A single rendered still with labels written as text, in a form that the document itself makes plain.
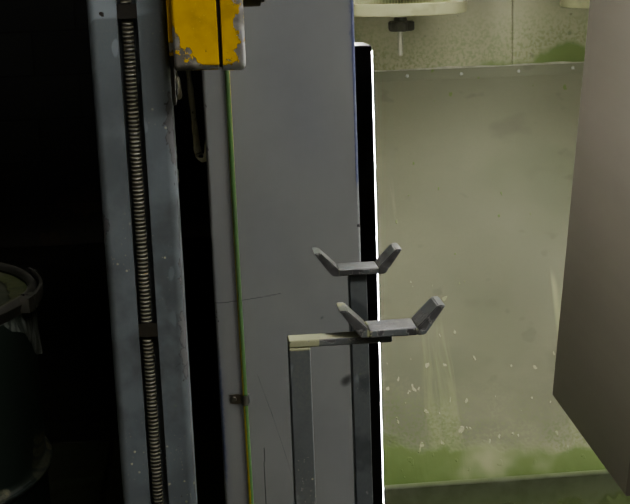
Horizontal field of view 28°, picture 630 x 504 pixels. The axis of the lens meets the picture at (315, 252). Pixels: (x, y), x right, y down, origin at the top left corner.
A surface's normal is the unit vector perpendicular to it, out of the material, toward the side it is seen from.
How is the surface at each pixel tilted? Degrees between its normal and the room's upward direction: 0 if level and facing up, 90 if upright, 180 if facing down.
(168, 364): 90
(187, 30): 90
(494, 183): 57
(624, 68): 90
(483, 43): 90
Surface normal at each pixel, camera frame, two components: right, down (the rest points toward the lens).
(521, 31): 0.10, 0.21
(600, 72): -0.98, 0.07
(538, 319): 0.06, -0.36
